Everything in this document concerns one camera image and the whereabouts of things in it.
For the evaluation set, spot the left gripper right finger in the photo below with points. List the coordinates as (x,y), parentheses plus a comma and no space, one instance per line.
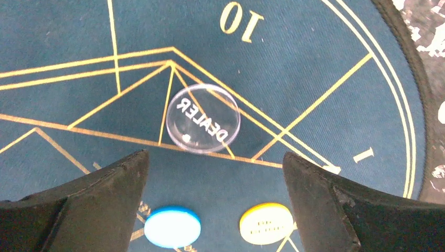
(334,213)

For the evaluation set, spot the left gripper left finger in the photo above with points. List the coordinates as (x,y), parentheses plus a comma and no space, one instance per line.
(95,212)

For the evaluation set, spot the yellow big blind button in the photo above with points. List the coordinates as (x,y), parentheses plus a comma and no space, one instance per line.
(266,223)

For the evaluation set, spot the blue small blind button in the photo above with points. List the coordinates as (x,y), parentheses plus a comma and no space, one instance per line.
(172,227)

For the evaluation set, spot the clear dealer button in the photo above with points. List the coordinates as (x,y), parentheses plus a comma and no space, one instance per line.
(203,118)

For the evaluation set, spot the round dark blue poker mat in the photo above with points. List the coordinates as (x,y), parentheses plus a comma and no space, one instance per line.
(85,83)

